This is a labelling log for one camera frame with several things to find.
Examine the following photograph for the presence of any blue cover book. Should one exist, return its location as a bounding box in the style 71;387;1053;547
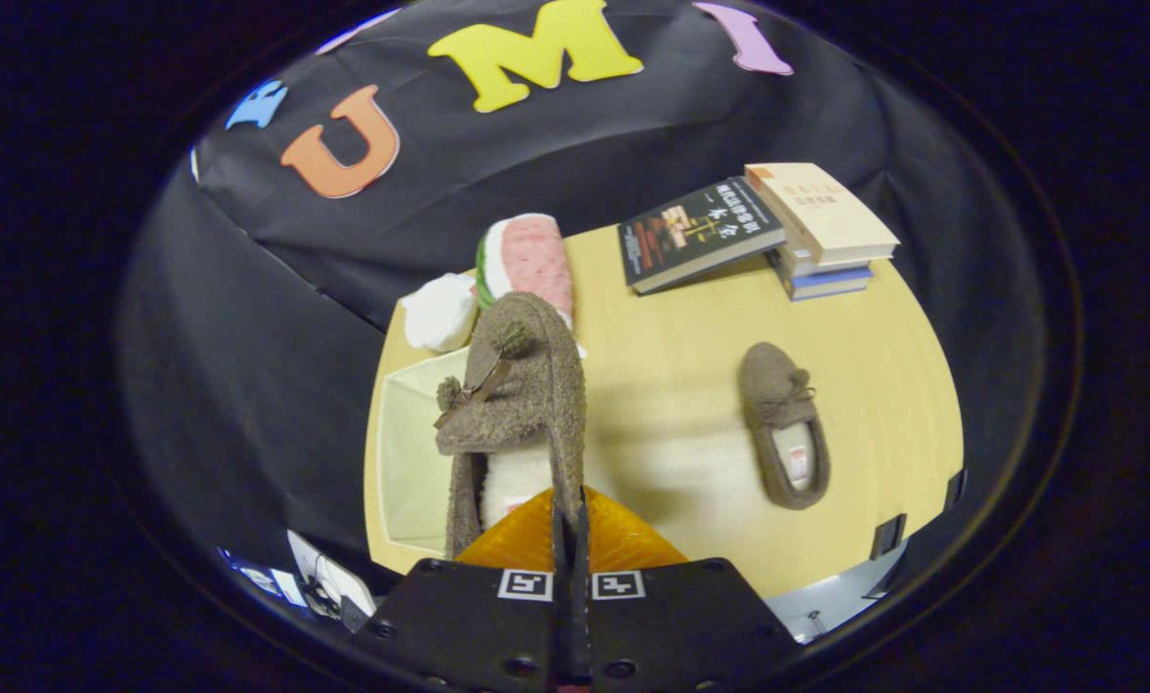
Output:
781;265;874;302

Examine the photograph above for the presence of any white plush toy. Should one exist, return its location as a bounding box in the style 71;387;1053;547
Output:
399;273;479;353

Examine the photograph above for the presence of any brown fuzzy shoe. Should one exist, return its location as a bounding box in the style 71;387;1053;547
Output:
738;342;832;511
433;292;587;559

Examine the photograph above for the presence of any blue printed card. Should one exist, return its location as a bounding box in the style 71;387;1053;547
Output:
217;547;292;598

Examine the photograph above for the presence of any white paper sheet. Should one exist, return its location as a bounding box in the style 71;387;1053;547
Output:
286;529;378;622

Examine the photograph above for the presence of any cream fabric storage box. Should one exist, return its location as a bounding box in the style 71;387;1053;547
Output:
379;345;484;557

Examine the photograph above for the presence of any grey cover book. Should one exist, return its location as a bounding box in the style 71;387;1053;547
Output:
775;245;874;280

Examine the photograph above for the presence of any watermelon slice plush toy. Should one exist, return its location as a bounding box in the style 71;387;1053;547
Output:
475;214;575;333

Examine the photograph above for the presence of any black cover book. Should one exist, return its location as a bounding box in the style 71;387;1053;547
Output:
618;176;787;295

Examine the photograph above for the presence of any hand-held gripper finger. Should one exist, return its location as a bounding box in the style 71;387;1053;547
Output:
351;486;575;693
575;486;802;693

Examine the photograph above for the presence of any beige cover book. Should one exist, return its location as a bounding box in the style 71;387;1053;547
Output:
745;162;901;268

